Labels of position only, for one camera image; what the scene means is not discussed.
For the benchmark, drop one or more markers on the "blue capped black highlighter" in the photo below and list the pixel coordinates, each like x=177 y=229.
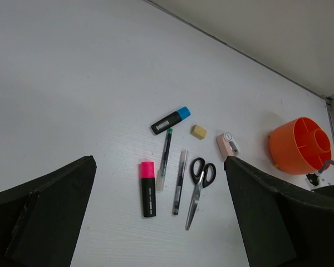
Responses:
x=170 y=120

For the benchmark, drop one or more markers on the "black handled scissors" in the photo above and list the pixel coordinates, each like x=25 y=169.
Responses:
x=203 y=175

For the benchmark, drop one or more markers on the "green ended ink pen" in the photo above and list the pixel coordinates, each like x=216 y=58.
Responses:
x=164 y=161

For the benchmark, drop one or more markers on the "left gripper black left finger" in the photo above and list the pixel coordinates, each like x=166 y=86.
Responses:
x=40 y=220

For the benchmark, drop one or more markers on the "yellow eraser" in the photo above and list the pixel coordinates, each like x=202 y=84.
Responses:
x=198 y=132

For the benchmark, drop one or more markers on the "black gel pen clear cap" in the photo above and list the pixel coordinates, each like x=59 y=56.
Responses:
x=179 y=182

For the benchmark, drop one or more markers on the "orange round desk organizer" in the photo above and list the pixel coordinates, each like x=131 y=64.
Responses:
x=299 y=147

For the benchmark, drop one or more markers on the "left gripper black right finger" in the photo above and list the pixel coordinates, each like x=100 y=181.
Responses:
x=281 y=224

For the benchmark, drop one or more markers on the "pink capped black highlighter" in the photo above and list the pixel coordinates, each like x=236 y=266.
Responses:
x=148 y=193

